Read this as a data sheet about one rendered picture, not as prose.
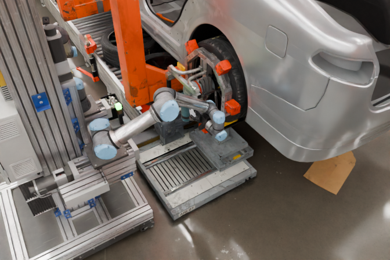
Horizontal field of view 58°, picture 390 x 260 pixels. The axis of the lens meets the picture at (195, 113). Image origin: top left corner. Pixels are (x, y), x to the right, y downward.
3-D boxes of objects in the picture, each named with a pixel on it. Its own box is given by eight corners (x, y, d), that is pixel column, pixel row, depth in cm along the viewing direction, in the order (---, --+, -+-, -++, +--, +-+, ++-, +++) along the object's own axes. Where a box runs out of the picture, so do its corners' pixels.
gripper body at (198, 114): (203, 106, 242) (214, 116, 234) (203, 116, 247) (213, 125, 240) (194, 110, 238) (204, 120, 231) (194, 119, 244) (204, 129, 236)
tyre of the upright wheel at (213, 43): (273, 65, 238) (218, 17, 275) (246, 76, 229) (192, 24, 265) (254, 128, 287) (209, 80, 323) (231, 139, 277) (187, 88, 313)
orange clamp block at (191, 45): (199, 49, 267) (195, 38, 267) (191, 52, 264) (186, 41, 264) (196, 52, 274) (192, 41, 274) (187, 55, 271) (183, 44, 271)
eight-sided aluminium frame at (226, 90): (229, 130, 270) (234, 71, 235) (222, 133, 268) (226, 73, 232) (191, 94, 305) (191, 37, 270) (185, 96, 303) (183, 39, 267)
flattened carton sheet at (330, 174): (359, 157, 327) (360, 154, 324) (335, 195, 294) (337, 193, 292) (328, 142, 342) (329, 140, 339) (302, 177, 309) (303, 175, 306)
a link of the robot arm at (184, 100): (145, 93, 213) (208, 111, 241) (150, 104, 205) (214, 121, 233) (154, 78, 208) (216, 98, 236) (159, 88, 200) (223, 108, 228)
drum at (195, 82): (215, 96, 270) (216, 80, 261) (191, 105, 262) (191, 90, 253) (205, 86, 279) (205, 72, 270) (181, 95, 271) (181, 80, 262)
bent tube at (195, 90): (219, 85, 248) (219, 72, 241) (195, 94, 240) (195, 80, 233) (205, 73, 259) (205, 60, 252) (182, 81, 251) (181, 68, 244)
